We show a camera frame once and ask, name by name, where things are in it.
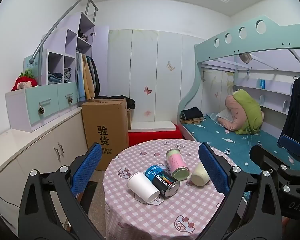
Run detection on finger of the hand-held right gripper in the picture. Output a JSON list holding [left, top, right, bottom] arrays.
[[277, 134, 300, 158], [250, 144, 291, 176]]

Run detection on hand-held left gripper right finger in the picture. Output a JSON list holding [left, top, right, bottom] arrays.
[[198, 142, 290, 240]]

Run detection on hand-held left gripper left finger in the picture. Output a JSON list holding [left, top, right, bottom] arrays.
[[18, 142, 103, 240]]

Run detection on white paper cup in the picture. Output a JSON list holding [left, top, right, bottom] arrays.
[[127, 172, 160, 203]]

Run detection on teal printed bed sheet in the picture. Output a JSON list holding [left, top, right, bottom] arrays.
[[181, 115, 300, 175]]

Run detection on pink and green canister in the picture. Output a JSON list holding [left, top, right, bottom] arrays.
[[165, 149, 190, 181]]

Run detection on dark hanging coat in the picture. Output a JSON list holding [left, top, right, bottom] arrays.
[[277, 72, 300, 150]]

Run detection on green blanket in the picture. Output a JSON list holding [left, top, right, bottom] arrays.
[[233, 89, 263, 135]]

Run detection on black and blue can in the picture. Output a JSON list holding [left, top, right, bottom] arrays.
[[144, 165, 181, 198]]

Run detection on tall cardboard box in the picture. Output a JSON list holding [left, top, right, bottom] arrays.
[[81, 98, 129, 171]]

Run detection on white pillow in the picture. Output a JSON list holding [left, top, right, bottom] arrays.
[[216, 109, 233, 125]]

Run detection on pink pillow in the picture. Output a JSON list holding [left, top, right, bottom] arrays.
[[219, 95, 265, 132]]

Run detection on folded dark clothes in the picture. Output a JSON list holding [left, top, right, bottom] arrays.
[[180, 107, 204, 125]]

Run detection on low white cabinet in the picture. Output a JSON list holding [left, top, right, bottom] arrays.
[[0, 106, 89, 235]]

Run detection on round table pink checked cloth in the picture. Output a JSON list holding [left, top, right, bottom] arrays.
[[102, 139, 243, 240]]

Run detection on red box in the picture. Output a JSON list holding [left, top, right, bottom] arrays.
[[128, 127, 184, 147]]

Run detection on black bag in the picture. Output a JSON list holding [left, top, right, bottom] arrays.
[[107, 95, 135, 110]]

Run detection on tan hanging jacket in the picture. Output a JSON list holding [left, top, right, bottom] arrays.
[[82, 55, 95, 100]]

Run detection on light blue hanging shirt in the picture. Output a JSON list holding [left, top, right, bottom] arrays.
[[76, 52, 87, 102]]

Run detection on dark hanging clothes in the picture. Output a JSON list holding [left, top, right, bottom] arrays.
[[87, 56, 101, 98]]

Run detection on grey bag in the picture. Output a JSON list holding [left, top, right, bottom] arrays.
[[239, 52, 253, 63]]

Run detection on folded dark jeans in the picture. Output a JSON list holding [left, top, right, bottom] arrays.
[[48, 71, 63, 84]]

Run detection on strawberry plush toy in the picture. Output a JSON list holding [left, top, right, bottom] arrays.
[[11, 71, 38, 92]]

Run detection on teal bunk bed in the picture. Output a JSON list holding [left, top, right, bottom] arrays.
[[177, 15, 300, 175]]

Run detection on white wardrobe with butterflies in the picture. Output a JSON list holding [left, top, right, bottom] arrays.
[[107, 29, 208, 130]]

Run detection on lilac stair shelf cabinet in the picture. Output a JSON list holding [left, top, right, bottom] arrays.
[[5, 12, 109, 132]]

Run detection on grey metal handrail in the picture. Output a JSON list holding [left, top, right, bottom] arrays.
[[29, 0, 99, 64]]

